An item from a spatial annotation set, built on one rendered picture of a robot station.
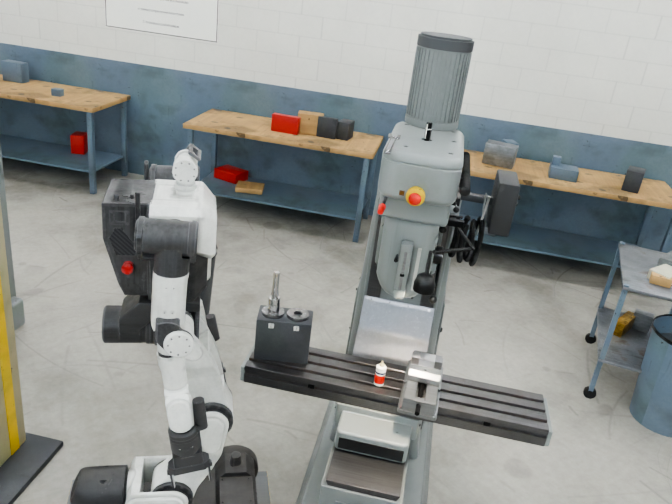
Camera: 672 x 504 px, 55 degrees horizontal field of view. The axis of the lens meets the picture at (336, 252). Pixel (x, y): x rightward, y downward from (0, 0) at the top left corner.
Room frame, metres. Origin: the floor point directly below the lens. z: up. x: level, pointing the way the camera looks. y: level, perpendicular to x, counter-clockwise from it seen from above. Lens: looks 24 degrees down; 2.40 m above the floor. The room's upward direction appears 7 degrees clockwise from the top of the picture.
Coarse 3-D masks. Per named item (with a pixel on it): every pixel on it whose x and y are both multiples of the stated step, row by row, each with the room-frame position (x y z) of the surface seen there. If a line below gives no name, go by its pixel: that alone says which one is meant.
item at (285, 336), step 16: (256, 320) 2.17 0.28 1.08; (272, 320) 2.18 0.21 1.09; (288, 320) 2.19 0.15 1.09; (304, 320) 2.20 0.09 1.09; (256, 336) 2.17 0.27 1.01; (272, 336) 2.17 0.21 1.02; (288, 336) 2.17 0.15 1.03; (304, 336) 2.18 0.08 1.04; (256, 352) 2.17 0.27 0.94; (272, 352) 2.17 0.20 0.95; (288, 352) 2.17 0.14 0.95; (304, 352) 2.18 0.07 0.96
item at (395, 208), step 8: (392, 200) 2.04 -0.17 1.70; (400, 200) 2.04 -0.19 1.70; (392, 208) 2.04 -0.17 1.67; (400, 208) 2.04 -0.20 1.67; (408, 208) 2.03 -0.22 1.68; (416, 208) 2.03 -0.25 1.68; (424, 208) 2.03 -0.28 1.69; (432, 208) 2.02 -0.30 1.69; (440, 208) 2.02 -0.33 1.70; (448, 208) 2.02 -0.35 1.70; (384, 216) 2.05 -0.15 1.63; (392, 216) 2.04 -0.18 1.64; (400, 216) 2.04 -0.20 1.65; (408, 216) 2.03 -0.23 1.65; (416, 216) 2.03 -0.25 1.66; (424, 216) 2.03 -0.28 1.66; (432, 216) 2.02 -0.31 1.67; (440, 216) 2.02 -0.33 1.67; (448, 216) 2.02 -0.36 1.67; (432, 224) 2.03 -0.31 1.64; (440, 224) 2.02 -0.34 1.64
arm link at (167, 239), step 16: (144, 224) 1.42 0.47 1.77; (160, 224) 1.43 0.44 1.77; (176, 224) 1.45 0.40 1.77; (144, 240) 1.40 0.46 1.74; (160, 240) 1.41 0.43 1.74; (176, 240) 1.42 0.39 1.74; (160, 256) 1.41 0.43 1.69; (176, 256) 1.42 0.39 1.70; (160, 272) 1.41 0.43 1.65; (176, 272) 1.42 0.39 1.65
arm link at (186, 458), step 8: (200, 440) 1.45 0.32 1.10; (176, 448) 1.41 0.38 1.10; (184, 448) 1.40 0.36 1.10; (192, 448) 1.42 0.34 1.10; (200, 448) 1.45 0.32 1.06; (176, 456) 1.42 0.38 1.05; (184, 456) 1.42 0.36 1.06; (192, 456) 1.43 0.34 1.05; (200, 456) 1.44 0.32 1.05; (208, 456) 1.46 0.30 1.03; (168, 464) 1.43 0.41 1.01; (176, 464) 1.41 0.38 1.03; (184, 464) 1.42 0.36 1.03; (192, 464) 1.43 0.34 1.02; (200, 464) 1.43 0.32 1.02; (208, 464) 1.45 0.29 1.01; (176, 472) 1.41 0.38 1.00; (184, 472) 1.42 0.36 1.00
